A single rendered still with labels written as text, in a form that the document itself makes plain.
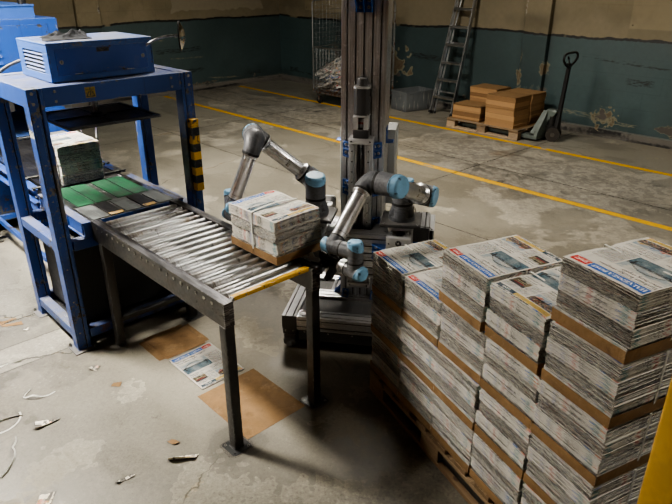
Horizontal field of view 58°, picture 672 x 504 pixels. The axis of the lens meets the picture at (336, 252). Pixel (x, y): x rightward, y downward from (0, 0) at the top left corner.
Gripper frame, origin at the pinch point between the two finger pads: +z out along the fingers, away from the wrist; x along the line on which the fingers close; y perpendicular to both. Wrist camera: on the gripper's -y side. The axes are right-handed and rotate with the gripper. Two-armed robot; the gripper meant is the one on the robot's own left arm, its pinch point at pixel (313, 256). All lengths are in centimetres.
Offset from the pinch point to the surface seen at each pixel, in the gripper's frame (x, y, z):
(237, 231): 23.1, 10.7, 31.6
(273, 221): 22.8, 24.7, 1.6
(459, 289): 2, 16, -89
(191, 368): 43, -78, 60
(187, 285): 63, 0, 16
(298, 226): 9.6, 19.1, -0.6
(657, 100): -672, -19, 86
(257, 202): 13.1, 25.0, 26.9
